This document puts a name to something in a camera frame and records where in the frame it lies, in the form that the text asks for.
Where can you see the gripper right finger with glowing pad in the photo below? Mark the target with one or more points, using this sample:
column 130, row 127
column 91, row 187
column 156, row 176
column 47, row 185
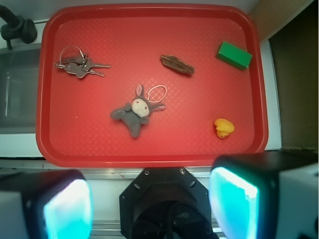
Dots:
column 268, row 195

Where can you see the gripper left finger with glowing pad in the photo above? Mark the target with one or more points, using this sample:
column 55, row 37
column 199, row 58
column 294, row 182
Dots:
column 46, row 205

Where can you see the yellow rubber duck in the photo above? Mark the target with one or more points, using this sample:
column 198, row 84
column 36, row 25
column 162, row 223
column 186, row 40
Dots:
column 223, row 127

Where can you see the red plastic tray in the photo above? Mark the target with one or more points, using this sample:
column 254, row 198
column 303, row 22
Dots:
column 73, row 123

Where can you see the bunch of metal keys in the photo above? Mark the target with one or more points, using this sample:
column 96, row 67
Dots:
column 79, row 65

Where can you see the green rectangular block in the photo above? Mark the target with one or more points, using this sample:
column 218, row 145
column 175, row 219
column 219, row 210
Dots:
column 234, row 55

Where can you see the stainless steel sink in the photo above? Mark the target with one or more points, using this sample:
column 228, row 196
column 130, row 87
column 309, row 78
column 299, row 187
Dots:
column 18, row 89

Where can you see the brown bark piece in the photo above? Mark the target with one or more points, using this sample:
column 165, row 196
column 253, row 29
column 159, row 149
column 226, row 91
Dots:
column 177, row 64

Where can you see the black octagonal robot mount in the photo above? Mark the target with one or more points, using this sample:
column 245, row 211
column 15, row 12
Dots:
column 165, row 203

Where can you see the grey plush bunny keychain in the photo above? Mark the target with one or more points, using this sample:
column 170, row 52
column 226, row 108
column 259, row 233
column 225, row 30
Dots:
column 136, row 113

